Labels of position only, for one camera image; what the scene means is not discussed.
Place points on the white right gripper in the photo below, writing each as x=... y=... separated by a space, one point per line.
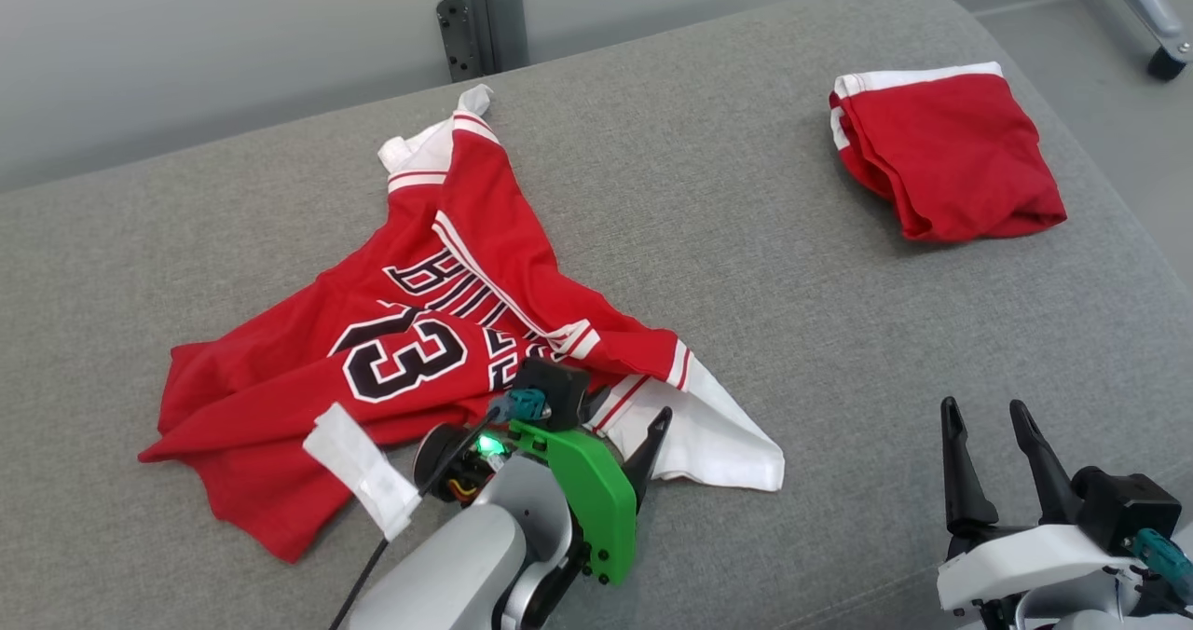
x=1025 y=560

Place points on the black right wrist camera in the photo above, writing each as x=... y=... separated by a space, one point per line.
x=1123 y=509

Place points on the teal left camera connector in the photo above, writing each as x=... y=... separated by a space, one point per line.
x=522 y=404

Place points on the teal camera connector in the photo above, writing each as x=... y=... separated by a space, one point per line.
x=1160 y=560
x=522 y=404

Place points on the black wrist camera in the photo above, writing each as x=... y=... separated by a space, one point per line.
x=1123 y=509
x=559 y=388

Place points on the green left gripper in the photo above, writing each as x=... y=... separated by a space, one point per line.
x=596 y=499

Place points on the red basketball jersey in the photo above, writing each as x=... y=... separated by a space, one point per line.
x=280 y=397

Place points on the red shorts with white stripe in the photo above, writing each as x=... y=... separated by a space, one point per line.
x=951 y=155

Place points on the black caster wheel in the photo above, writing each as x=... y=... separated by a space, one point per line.
x=1165 y=63

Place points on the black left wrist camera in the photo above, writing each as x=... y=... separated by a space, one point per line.
x=559 y=388

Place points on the teal right camera connector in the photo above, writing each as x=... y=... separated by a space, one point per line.
x=1160 y=560

